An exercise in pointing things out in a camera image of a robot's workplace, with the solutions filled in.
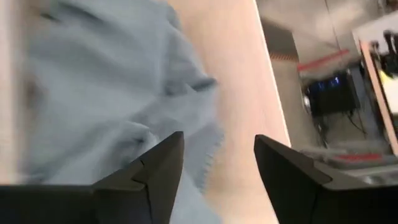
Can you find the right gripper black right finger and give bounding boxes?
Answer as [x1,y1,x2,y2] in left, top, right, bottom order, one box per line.
[253,133,333,224]

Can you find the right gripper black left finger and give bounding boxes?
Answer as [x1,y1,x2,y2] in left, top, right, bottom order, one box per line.
[92,130,185,224]

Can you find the light blue denim garment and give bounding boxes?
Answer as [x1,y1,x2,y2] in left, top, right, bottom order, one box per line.
[18,0,225,224]

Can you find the black computer box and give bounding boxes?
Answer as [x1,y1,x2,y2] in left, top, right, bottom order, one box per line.
[303,70,362,118]

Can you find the wooden workbench with equipment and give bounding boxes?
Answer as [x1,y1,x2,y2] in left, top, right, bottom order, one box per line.
[352,17,398,156]

